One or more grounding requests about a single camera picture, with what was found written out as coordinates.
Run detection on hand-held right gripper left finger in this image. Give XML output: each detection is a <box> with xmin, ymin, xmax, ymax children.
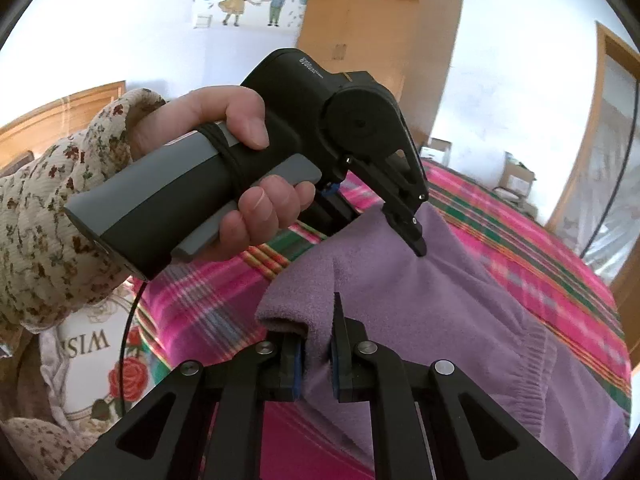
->
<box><xmin>60</xmin><ymin>335</ymin><xmax>303</xmax><ymax>480</ymax></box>

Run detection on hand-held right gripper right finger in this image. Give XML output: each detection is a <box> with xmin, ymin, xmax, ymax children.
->
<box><xmin>327</xmin><ymin>292</ymin><xmax>578</xmax><ymax>480</ymax></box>

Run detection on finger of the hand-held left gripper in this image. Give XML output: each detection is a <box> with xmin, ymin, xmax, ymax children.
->
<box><xmin>345</xmin><ymin>105</ymin><xmax>430</xmax><ymax>258</ymax></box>
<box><xmin>300</xmin><ymin>182</ymin><xmax>362</xmax><ymax>236</ymax></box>

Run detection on purple fleece pants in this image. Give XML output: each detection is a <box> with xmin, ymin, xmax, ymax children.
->
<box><xmin>255</xmin><ymin>170</ymin><xmax>631</xmax><ymax>480</ymax></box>

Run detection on person's left forearm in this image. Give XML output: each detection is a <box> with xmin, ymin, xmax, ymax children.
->
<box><xmin>0</xmin><ymin>87</ymin><xmax>168</xmax><ymax>333</ymax></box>

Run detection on person's left hand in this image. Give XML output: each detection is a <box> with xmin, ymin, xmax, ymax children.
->
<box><xmin>127</xmin><ymin>86</ymin><xmax>317</xmax><ymax>264</ymax></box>

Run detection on small white box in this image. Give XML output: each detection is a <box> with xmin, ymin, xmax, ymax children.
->
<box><xmin>419</xmin><ymin>137</ymin><xmax>453</xmax><ymax>166</ymax></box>

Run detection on wooden wardrobe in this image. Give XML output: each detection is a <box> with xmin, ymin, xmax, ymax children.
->
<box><xmin>295</xmin><ymin>0</ymin><xmax>468</xmax><ymax>148</ymax></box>

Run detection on brown cardboard box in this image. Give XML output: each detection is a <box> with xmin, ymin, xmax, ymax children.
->
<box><xmin>500</xmin><ymin>152</ymin><xmax>537</xmax><ymax>193</ymax></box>

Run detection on pink green plaid blanket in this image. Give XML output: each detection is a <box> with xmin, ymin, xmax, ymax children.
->
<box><xmin>107</xmin><ymin>157</ymin><xmax>633</xmax><ymax>480</ymax></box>

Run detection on clear plastic sheet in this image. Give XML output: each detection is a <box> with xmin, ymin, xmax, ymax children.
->
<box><xmin>555</xmin><ymin>50</ymin><xmax>640</xmax><ymax>301</ymax></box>

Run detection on white rose printed pillow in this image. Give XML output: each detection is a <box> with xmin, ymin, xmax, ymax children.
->
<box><xmin>37</xmin><ymin>280</ymin><xmax>156</xmax><ymax>436</ymax></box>

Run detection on wooden headboard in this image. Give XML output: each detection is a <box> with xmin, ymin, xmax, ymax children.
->
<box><xmin>0</xmin><ymin>80</ymin><xmax>127</xmax><ymax>171</ymax></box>

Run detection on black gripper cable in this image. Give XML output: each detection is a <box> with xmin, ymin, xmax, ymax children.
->
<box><xmin>117</xmin><ymin>280</ymin><xmax>151</xmax><ymax>418</ymax></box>

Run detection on hanging black cable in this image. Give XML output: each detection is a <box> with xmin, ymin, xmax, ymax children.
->
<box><xmin>580</xmin><ymin>110</ymin><xmax>640</xmax><ymax>261</ymax></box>

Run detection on wooden door frame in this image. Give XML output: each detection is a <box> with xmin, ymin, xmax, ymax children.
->
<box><xmin>545</xmin><ymin>21</ymin><xmax>640</xmax><ymax>233</ymax></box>

